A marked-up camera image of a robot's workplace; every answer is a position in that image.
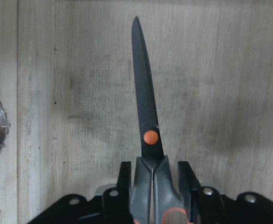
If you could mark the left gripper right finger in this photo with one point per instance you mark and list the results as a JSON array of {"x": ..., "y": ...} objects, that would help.
[{"x": 203, "y": 205}]

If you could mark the grey orange scissors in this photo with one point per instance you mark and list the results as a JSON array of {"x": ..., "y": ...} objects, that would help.
[{"x": 153, "y": 192}]

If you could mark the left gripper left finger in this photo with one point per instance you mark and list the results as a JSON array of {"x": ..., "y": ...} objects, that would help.
[{"x": 116, "y": 199}]

